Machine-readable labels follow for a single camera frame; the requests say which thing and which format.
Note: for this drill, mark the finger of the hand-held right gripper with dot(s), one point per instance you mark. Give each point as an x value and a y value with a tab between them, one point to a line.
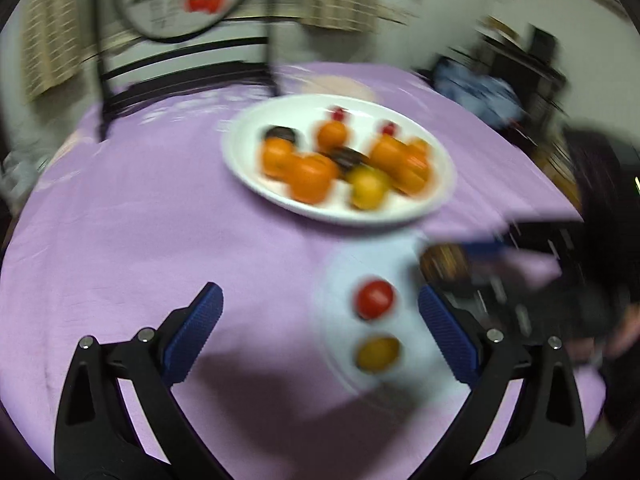
500	300
485	251

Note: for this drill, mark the person's right hand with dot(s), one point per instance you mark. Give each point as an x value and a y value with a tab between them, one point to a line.
627	332

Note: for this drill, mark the purple tablecloth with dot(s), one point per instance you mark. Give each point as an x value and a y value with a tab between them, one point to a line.
150	210

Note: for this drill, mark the dark wrinkled passion fruit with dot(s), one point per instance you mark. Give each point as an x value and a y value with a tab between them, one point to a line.
350	158
280	134
442	262

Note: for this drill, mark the black speaker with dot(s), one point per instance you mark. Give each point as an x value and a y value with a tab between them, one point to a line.
542	45

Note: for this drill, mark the blue cloth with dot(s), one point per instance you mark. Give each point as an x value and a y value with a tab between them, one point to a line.
472	90

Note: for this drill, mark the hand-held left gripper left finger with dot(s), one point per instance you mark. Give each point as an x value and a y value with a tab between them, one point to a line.
192	337

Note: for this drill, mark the white oval plate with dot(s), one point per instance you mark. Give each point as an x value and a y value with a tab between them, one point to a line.
340	205

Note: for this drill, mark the small yellow fruit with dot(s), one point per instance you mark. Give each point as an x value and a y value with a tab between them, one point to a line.
377	354

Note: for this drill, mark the red cherry tomato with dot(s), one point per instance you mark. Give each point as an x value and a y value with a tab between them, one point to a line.
374	300
387	128
338	114

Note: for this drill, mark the black metal chair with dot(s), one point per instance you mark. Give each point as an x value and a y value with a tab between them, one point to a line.
190	15

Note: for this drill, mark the orange tangerine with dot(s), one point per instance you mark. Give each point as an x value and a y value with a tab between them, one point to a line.
387	155
412	175
313	178
331	135
276	156
421	146

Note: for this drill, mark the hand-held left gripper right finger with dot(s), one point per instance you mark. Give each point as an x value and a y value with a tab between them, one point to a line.
447	335

